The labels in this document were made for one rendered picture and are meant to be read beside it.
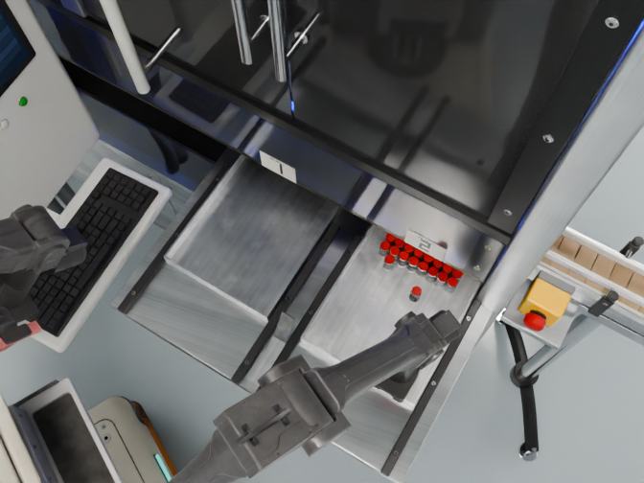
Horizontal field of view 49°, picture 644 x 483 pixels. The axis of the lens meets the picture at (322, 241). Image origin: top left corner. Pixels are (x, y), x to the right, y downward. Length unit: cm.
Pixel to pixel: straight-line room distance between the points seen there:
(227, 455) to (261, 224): 82
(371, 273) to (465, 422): 96
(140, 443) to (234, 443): 130
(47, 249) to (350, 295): 66
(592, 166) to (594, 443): 158
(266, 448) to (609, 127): 54
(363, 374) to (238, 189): 75
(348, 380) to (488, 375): 151
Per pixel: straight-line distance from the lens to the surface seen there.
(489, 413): 237
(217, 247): 153
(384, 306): 147
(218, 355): 146
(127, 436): 209
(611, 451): 246
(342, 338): 145
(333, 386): 88
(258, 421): 80
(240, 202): 157
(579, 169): 98
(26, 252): 105
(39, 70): 155
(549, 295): 138
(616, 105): 87
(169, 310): 150
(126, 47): 128
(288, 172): 143
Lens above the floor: 228
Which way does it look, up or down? 67 degrees down
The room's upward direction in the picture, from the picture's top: 1 degrees counter-clockwise
